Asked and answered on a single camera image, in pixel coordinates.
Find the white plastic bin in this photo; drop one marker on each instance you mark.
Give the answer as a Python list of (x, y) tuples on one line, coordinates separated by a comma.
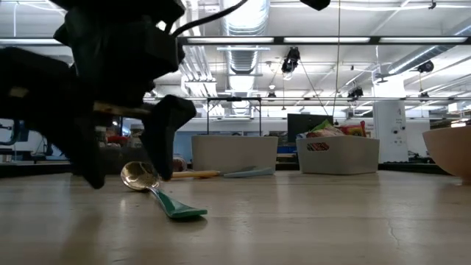
[(235, 154)]

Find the silver ventilation duct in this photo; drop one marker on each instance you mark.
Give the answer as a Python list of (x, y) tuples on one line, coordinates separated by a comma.
[(243, 59)]

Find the black computer monitor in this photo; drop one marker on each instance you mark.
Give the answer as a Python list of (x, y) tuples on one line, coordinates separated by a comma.
[(300, 125)]

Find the black ceiling spotlight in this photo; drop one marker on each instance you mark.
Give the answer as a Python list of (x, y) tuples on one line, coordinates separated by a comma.
[(355, 92), (425, 66), (290, 59)]

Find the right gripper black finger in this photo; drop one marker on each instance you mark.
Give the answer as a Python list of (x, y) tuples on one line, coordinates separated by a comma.
[(316, 3)]

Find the black aluminium table frame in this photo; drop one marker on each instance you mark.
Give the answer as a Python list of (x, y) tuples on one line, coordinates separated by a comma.
[(404, 167)]

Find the black background rig frame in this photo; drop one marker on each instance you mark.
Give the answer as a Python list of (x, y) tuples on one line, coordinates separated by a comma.
[(233, 98)]

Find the black beam with light strips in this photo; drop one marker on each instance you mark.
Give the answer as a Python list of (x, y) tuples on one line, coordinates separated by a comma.
[(277, 40)]

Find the salmon pink bowl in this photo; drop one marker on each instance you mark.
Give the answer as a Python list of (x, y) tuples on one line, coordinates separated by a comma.
[(450, 151)]

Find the red ramen noodle packet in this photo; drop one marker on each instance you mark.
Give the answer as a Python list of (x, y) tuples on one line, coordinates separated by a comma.
[(353, 129)]

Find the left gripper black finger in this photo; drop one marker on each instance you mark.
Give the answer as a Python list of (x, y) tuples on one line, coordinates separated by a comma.
[(167, 129), (48, 99)]

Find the lime chili shrimp ramen packet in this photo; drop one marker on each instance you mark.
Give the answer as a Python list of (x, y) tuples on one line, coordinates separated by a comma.
[(325, 129)]

